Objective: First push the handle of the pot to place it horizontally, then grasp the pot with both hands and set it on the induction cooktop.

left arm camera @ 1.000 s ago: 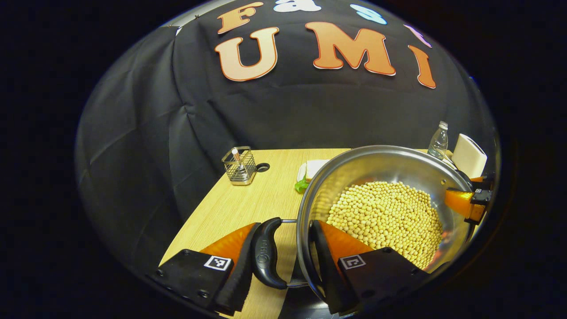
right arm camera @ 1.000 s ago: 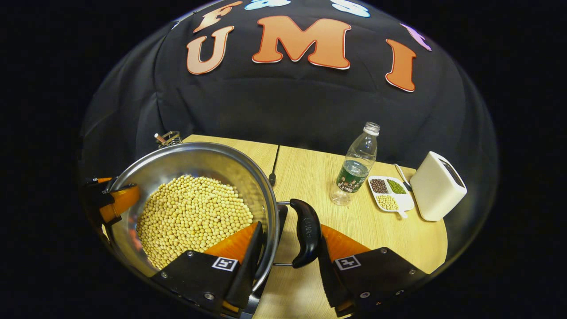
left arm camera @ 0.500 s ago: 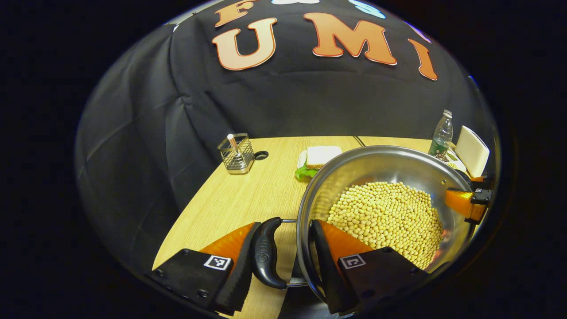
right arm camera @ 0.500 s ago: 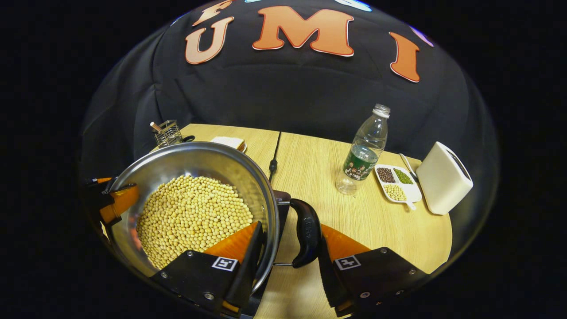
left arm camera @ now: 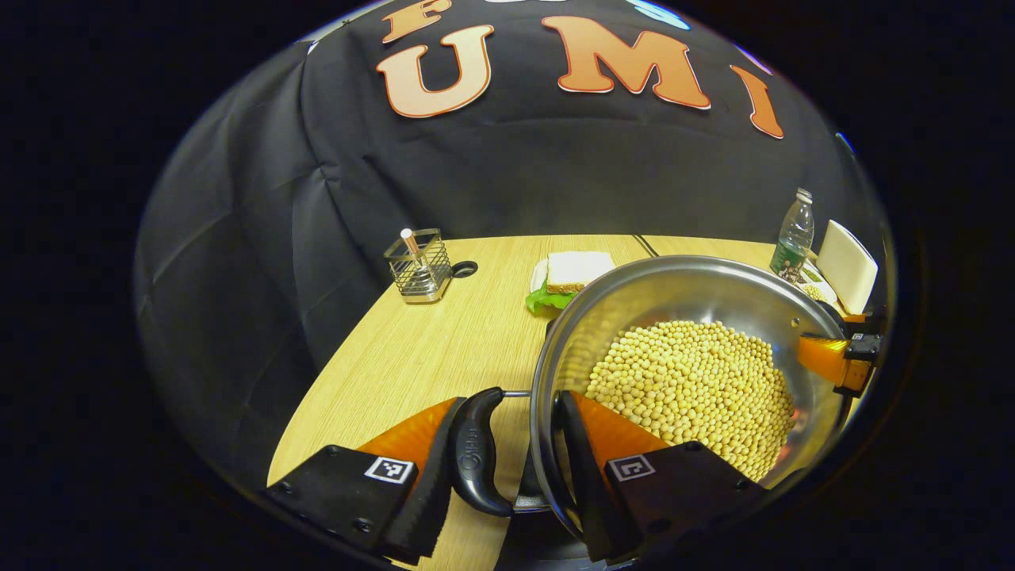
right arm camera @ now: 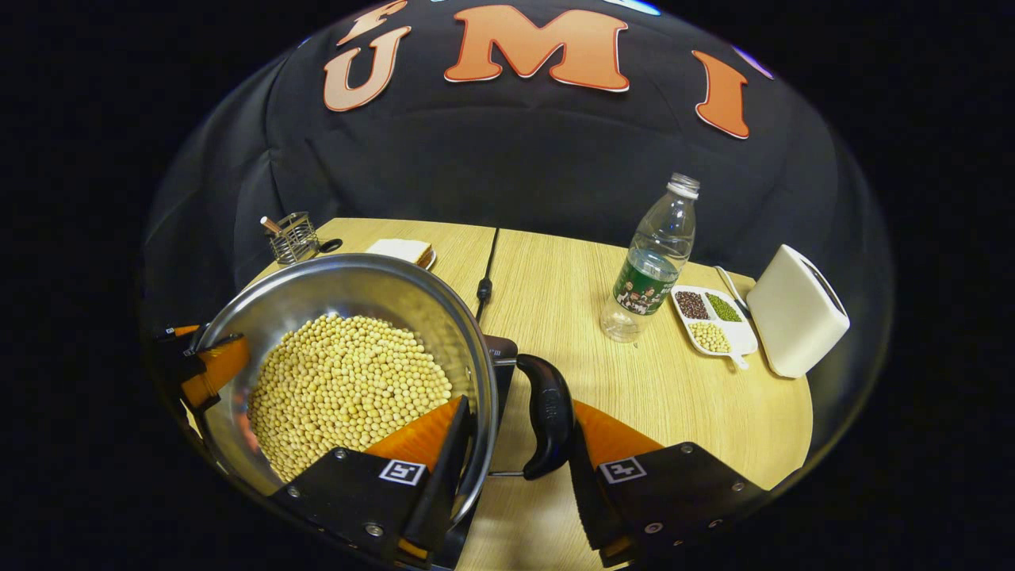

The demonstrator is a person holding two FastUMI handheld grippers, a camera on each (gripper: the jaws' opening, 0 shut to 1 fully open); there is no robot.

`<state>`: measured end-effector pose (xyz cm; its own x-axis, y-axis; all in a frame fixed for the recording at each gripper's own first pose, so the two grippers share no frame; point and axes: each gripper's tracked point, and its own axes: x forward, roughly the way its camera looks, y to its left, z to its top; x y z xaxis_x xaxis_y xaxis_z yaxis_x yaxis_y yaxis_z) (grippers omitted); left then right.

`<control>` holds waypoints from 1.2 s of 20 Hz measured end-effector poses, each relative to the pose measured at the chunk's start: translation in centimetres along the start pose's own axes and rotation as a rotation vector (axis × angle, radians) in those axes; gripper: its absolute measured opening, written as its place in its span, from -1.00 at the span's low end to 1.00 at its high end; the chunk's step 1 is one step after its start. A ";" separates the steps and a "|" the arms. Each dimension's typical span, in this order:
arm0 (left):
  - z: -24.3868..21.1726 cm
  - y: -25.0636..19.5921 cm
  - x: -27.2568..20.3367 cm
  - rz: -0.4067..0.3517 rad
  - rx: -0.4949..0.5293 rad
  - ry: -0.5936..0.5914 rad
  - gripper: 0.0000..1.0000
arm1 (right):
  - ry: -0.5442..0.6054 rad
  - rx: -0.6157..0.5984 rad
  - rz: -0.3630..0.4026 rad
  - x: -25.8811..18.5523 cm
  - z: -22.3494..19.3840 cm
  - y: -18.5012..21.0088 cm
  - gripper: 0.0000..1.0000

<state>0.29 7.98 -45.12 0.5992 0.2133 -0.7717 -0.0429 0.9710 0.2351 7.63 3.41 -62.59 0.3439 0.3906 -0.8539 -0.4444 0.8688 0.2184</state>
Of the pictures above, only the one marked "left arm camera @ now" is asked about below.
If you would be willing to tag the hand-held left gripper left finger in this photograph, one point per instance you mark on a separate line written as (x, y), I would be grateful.
(432, 507)

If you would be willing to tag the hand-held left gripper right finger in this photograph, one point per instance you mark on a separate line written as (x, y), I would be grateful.
(583, 476)

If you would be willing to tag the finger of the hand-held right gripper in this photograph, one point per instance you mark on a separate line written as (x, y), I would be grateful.
(825, 357)

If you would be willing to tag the pile of yellow soybeans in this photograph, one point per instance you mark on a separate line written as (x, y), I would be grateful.
(698, 388)

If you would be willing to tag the stainless steel pot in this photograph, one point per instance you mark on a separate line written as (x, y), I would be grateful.
(674, 293)

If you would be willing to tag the white divided bean tray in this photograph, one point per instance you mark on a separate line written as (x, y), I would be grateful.
(817, 289)

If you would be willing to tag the white toaster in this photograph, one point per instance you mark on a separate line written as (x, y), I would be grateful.
(847, 266)

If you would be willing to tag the clear plastic water bottle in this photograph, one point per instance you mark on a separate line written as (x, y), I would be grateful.
(795, 230)

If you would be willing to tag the sandwich with lettuce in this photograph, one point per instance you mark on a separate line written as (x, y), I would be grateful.
(579, 270)

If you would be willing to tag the black backdrop cloth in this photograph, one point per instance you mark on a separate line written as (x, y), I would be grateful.
(476, 159)

